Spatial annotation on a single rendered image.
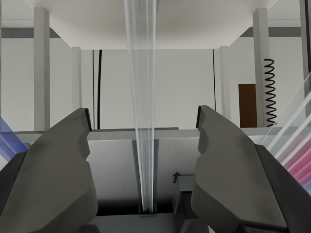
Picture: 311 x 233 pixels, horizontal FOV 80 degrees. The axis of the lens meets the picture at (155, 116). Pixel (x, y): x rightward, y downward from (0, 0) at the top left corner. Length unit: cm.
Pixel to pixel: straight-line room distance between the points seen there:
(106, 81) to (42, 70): 134
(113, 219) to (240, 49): 206
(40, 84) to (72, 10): 24
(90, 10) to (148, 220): 57
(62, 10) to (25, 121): 162
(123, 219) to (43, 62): 48
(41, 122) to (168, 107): 141
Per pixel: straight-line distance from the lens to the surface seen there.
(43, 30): 66
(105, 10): 65
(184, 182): 22
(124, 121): 185
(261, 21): 70
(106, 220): 30
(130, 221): 30
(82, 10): 66
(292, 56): 247
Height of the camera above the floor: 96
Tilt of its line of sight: 2 degrees down
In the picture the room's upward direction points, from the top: 179 degrees clockwise
